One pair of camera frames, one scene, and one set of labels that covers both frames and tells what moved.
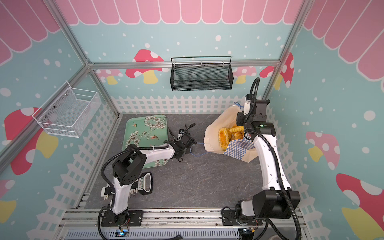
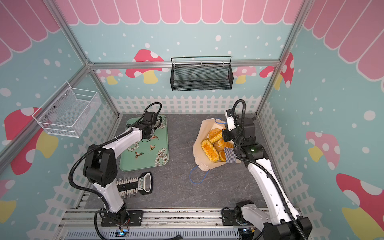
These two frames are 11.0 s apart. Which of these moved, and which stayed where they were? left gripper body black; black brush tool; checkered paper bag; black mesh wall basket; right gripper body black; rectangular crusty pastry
Moved: left gripper body black; rectangular crusty pastry; checkered paper bag; right gripper body black
Stayed: black mesh wall basket; black brush tool
